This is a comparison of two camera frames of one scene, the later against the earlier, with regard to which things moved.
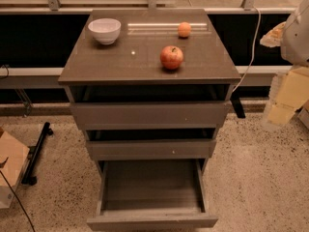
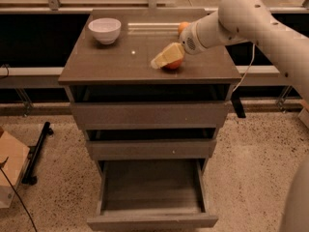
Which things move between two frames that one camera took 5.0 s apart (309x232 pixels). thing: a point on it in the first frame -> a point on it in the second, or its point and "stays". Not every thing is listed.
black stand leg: x=33 y=155 stays
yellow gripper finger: x=290 y=91 -> x=190 y=43
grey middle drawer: x=153 y=150 stays
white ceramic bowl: x=105 y=30 stays
